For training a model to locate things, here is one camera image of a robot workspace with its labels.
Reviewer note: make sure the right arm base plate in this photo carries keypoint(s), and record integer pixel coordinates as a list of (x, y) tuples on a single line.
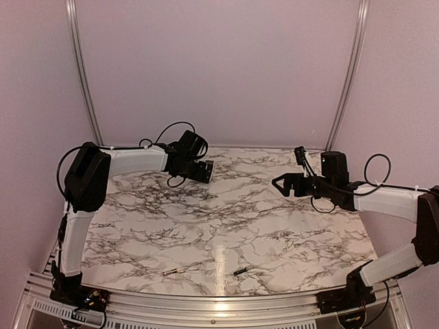
[(337, 300)]

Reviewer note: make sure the right aluminium frame post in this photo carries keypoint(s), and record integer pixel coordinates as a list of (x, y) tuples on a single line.
[(353, 64)]

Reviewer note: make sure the aluminium frame post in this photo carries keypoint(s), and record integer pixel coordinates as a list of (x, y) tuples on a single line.
[(74, 29), (353, 64)]

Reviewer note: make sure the left aluminium frame post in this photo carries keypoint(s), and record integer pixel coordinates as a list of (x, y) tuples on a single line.
[(74, 29)]

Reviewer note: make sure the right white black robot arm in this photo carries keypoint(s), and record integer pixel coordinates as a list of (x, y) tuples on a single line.
[(417, 205)]

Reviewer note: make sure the gold AAA battery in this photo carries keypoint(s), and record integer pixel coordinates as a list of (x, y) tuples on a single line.
[(172, 272)]

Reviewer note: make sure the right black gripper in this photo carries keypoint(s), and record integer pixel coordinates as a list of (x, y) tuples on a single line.
[(296, 179)]

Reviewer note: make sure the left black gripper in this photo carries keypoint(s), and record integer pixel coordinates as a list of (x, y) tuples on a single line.
[(199, 175)]

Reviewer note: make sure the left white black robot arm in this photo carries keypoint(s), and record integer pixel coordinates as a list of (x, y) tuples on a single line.
[(84, 190)]

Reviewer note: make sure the front aluminium rail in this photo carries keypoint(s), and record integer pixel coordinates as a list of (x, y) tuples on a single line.
[(126, 309)]

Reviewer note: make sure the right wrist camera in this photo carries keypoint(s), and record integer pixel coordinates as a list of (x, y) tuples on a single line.
[(299, 153)]

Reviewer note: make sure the black green AAA battery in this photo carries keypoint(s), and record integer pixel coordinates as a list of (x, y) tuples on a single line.
[(240, 271)]

